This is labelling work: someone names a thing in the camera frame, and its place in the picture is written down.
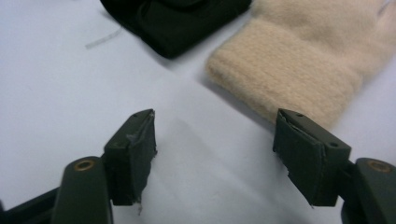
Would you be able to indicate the black glove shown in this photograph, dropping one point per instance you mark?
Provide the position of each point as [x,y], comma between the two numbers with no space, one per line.
[180,25]

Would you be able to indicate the beige fluffy glove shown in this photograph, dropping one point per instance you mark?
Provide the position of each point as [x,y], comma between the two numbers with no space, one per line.
[295,56]

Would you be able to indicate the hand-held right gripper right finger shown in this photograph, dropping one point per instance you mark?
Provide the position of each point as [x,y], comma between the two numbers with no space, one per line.
[308,155]

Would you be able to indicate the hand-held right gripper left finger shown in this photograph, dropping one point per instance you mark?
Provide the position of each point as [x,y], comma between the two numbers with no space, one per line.
[130,161]

